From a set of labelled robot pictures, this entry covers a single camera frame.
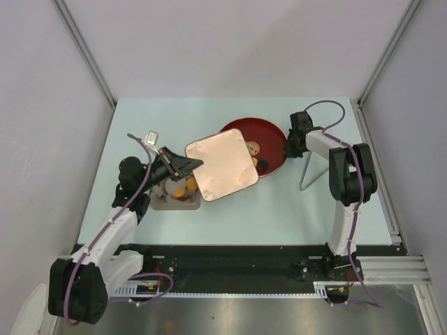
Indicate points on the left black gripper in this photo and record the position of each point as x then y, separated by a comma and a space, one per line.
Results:
177, 166

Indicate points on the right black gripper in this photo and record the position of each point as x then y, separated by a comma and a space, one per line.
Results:
290, 152

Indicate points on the round red lacquer tray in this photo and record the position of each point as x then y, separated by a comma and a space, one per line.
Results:
263, 139

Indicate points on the metal tongs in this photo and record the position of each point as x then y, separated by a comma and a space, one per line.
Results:
312, 172

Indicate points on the tan square tin box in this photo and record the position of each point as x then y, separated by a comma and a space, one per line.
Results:
162, 199

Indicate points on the tan square tin lid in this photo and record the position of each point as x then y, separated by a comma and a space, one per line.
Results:
227, 164

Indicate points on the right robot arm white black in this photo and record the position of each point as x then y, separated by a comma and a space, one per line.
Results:
352, 182

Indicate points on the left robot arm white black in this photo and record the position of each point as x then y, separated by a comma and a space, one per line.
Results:
82, 284

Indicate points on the black round cookie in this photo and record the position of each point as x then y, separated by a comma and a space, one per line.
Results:
262, 165

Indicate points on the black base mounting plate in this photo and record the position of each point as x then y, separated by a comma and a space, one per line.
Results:
241, 270

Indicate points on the white cable duct left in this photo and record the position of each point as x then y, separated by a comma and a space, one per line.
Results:
137, 290

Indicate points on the white cable duct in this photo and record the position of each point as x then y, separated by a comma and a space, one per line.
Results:
137, 290
332, 289

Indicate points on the white cable duct right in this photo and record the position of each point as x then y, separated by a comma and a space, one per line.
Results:
332, 289

